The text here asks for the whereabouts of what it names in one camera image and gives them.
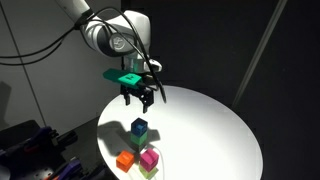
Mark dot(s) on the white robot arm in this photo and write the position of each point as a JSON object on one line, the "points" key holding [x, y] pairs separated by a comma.
{"points": [[120, 34]]}

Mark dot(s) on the orange block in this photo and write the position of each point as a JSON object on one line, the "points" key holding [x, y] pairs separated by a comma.
{"points": [[125, 160]]}

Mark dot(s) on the white round table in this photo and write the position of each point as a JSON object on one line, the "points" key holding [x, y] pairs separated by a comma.
{"points": [[196, 137]]}

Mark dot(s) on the purple clamp red tip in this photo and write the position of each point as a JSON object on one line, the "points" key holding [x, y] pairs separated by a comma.
{"points": [[34, 145]]}

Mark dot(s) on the purple clamp orange tip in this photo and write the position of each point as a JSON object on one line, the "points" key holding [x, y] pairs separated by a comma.
{"points": [[66, 170]]}

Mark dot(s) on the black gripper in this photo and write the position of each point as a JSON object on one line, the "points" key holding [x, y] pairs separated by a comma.
{"points": [[144, 95]]}

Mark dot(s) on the magenta block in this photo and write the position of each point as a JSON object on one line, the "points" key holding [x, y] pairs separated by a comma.
{"points": [[149, 159]]}

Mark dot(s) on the green block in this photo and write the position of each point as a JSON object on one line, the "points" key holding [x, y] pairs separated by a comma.
{"points": [[138, 140]]}

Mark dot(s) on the yellow-green block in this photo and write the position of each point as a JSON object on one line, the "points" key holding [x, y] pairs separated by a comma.
{"points": [[146, 174]]}

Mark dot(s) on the blue block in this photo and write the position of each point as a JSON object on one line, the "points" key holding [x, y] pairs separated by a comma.
{"points": [[139, 127]]}

